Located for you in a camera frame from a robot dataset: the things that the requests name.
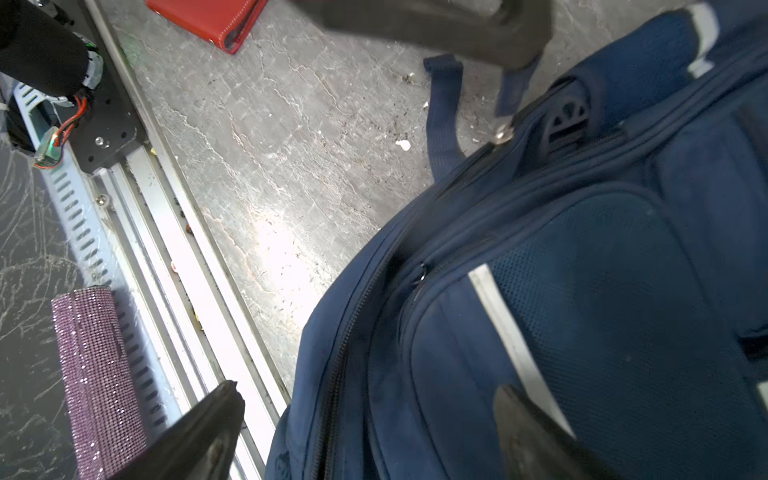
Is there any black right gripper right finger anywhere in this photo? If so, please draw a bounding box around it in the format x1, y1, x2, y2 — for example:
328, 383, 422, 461
493, 385, 619, 479

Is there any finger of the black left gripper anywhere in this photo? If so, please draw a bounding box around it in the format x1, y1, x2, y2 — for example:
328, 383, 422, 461
293, 0, 553, 70

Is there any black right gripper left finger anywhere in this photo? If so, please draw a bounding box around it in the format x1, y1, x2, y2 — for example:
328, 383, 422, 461
113, 380, 245, 479

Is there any navy blue student backpack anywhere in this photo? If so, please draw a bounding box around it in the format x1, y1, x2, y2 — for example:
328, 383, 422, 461
265, 1, 767, 479

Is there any purple glitter microphone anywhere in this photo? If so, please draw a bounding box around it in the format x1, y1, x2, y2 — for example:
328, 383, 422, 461
51, 286, 148, 479

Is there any red wallet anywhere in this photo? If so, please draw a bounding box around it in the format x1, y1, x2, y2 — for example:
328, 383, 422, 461
146, 0, 268, 55

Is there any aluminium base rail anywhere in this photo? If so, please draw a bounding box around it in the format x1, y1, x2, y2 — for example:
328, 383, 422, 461
1, 1, 287, 479

